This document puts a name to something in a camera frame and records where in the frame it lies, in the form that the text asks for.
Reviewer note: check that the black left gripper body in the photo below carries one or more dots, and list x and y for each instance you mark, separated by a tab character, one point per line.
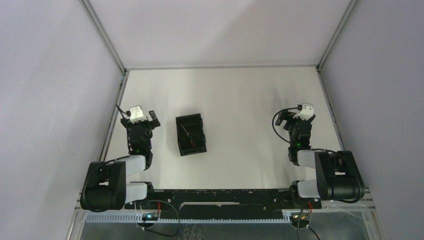
139	123

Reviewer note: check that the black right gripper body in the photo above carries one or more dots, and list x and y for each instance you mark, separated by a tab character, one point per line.
290	125

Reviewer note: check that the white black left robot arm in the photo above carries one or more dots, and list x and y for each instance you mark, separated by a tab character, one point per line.
105	187

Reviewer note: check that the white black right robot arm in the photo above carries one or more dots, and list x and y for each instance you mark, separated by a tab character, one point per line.
337	176

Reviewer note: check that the black plastic bin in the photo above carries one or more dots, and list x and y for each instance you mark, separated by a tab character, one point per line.
193	124

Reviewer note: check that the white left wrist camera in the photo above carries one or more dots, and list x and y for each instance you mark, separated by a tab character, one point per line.
136	114

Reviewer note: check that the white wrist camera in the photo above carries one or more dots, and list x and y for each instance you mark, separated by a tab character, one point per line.
136	114
305	113

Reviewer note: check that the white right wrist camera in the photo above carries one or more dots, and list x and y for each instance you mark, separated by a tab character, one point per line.
305	113

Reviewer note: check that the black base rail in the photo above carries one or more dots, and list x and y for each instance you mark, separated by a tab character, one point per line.
225	202

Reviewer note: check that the left circuit board with wires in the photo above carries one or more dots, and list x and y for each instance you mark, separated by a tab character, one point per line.
143	217

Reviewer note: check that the circuit board with wires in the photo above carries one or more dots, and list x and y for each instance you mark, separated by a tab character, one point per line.
143	217
300	221

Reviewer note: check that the right circuit board with wires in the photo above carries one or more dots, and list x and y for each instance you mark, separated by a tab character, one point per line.
300	221

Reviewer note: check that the white slotted cable duct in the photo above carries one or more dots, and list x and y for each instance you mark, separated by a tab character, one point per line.
130	217

